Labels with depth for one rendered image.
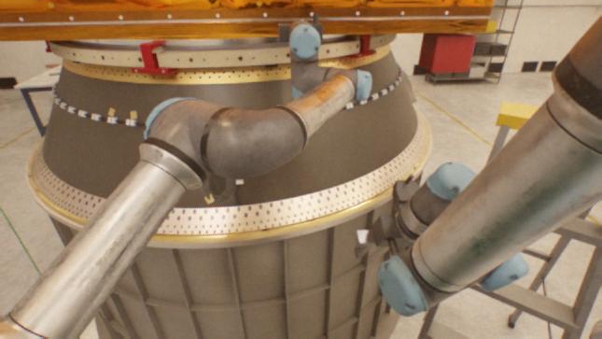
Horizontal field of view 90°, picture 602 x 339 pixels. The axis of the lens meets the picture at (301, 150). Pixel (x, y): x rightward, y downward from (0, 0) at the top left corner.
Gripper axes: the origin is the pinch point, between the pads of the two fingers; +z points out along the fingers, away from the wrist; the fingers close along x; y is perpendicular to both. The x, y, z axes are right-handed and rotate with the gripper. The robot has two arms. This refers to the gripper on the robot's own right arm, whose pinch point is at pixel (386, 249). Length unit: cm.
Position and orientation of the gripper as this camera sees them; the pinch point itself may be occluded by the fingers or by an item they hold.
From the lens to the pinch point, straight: 79.2
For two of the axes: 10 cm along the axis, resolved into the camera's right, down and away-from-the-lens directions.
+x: 9.8, 0.4, 1.8
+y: 0.9, 7.8, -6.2
